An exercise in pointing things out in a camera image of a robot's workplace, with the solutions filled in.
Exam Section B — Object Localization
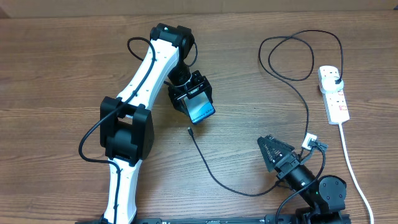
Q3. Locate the white power strip cord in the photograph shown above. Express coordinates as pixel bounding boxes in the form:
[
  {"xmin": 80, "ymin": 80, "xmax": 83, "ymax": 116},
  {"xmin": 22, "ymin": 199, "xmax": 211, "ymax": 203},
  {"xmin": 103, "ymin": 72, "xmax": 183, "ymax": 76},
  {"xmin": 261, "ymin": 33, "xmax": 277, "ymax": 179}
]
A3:
[{"xmin": 338, "ymin": 123, "xmax": 375, "ymax": 224}]

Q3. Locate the black USB charging cable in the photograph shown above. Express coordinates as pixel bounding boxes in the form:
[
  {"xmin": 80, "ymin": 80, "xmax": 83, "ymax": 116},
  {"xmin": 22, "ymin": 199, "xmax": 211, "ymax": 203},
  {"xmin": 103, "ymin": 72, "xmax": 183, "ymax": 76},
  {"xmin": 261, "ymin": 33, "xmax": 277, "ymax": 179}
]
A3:
[{"xmin": 187, "ymin": 29, "xmax": 345, "ymax": 197}]

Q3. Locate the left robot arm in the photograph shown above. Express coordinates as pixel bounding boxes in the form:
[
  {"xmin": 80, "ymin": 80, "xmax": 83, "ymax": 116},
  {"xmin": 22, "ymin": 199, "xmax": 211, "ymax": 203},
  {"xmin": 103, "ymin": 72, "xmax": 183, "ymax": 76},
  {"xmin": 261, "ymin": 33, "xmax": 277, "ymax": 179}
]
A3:
[{"xmin": 99, "ymin": 24, "xmax": 215, "ymax": 223}]

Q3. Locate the white charger plug adapter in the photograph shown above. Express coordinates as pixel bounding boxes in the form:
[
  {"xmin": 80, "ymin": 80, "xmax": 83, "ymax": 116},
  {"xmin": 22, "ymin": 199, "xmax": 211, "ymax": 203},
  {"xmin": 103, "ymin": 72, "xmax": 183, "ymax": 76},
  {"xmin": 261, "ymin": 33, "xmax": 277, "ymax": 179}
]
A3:
[{"xmin": 320, "ymin": 77, "xmax": 344, "ymax": 94}]

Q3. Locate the black right camera cable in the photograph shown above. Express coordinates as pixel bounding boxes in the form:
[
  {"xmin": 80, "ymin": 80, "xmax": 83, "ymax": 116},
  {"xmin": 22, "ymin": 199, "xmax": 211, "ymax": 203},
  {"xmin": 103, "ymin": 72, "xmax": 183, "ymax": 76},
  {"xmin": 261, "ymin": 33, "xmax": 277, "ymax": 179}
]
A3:
[{"xmin": 274, "ymin": 141, "xmax": 329, "ymax": 224}]

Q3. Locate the cardboard wall panel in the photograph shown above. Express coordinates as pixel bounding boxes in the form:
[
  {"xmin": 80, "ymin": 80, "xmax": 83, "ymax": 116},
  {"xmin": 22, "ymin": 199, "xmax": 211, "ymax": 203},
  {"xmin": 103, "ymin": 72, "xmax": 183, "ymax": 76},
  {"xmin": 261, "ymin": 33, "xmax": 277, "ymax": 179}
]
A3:
[{"xmin": 1, "ymin": 0, "xmax": 397, "ymax": 19}]

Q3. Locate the black left camera cable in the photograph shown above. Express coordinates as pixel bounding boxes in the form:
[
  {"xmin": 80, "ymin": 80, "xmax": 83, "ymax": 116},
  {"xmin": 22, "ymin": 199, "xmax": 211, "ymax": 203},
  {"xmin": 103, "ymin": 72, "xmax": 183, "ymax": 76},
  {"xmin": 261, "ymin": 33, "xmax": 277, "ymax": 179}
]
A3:
[{"xmin": 77, "ymin": 36, "xmax": 199, "ymax": 224}]

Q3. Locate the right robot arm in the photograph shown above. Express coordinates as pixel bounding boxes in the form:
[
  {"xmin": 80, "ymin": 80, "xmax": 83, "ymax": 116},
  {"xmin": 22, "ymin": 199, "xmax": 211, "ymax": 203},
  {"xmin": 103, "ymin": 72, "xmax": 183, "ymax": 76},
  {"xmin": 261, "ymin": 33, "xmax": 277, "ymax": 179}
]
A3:
[{"xmin": 257, "ymin": 135, "xmax": 351, "ymax": 224}]

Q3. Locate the black camera cable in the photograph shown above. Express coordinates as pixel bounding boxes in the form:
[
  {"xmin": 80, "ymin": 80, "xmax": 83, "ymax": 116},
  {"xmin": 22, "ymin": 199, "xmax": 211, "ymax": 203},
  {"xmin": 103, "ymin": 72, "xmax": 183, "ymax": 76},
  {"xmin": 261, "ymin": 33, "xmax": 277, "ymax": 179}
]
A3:
[
  {"xmin": 77, "ymin": 36, "xmax": 199, "ymax": 224},
  {"xmin": 274, "ymin": 141, "xmax": 329, "ymax": 224}
]

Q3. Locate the Samsung Galaxy smartphone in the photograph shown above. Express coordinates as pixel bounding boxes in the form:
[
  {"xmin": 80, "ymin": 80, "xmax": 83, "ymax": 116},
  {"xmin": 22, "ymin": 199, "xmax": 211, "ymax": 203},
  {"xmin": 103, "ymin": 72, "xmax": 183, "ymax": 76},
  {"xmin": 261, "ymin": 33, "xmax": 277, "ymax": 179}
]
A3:
[{"xmin": 184, "ymin": 92, "xmax": 216, "ymax": 124}]

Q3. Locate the white power strip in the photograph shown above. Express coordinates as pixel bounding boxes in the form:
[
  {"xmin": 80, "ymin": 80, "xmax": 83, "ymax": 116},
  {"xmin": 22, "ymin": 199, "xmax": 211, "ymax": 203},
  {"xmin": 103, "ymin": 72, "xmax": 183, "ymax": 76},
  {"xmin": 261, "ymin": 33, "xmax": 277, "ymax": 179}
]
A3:
[{"xmin": 317, "ymin": 65, "xmax": 349, "ymax": 124}]

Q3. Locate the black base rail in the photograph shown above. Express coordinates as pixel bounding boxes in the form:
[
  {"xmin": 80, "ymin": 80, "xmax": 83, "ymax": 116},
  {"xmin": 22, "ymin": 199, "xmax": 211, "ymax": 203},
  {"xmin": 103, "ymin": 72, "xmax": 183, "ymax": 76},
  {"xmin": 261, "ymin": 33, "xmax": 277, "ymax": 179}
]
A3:
[{"xmin": 75, "ymin": 215, "xmax": 351, "ymax": 224}]

